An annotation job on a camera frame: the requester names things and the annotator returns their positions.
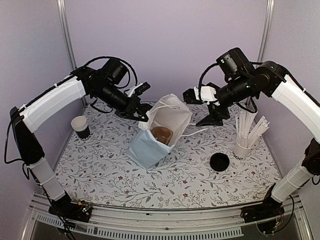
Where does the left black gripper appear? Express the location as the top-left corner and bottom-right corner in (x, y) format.
(93, 82), (149, 122)

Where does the white paper bag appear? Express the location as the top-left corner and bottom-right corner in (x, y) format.
(126, 93), (193, 169)

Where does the brown cardboard cup carrier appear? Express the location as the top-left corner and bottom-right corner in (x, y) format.
(151, 126), (173, 145)

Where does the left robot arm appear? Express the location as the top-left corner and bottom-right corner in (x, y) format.
(7, 56), (151, 217)

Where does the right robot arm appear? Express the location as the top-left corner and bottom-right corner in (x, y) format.
(192, 47), (320, 218)

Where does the stack of black lids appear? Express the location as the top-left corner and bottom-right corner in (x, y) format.
(209, 152), (230, 172)

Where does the white cup holding straws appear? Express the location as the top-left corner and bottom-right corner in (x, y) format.
(233, 139), (252, 161)

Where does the floral table mat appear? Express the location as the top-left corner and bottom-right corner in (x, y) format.
(55, 107), (281, 209)

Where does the stack of black cups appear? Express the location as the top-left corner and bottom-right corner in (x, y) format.
(70, 115), (91, 140)

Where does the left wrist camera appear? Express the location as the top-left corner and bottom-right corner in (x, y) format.
(124, 82), (151, 98)

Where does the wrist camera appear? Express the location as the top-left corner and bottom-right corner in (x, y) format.
(182, 86), (219, 105)
(124, 82), (151, 98)

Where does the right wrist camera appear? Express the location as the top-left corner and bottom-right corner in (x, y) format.
(182, 86), (219, 105)

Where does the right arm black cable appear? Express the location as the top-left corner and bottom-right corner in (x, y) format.
(198, 62), (221, 88)

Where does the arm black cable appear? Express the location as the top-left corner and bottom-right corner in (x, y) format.
(198, 62), (221, 88)
(84, 56), (139, 88)

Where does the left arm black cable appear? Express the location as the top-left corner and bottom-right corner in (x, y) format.
(84, 56), (139, 88)

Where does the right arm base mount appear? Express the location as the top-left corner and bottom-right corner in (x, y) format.
(240, 198), (285, 235)

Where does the front aluminium rail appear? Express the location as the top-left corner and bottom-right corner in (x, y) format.
(22, 194), (313, 240)

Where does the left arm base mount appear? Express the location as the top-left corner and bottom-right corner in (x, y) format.
(48, 196), (93, 223)

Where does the right aluminium frame post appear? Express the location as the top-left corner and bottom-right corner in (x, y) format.
(257, 0), (276, 62)

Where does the aluminium frame post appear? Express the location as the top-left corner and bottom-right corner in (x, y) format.
(56, 0), (77, 70)
(257, 0), (276, 62)

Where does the left aluminium frame post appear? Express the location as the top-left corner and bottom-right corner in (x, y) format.
(56, 0), (77, 70)

